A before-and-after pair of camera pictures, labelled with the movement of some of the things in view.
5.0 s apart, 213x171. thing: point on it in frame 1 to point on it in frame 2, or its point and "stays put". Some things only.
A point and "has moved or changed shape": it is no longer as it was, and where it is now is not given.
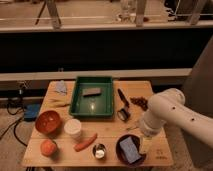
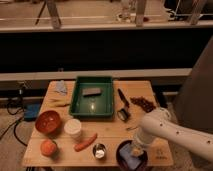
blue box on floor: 30,113 stays put
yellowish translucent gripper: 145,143 to 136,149
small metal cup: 99,150 stays put
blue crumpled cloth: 60,87 stays put
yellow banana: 58,103 stays put
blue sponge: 130,149 has moved or changed shape
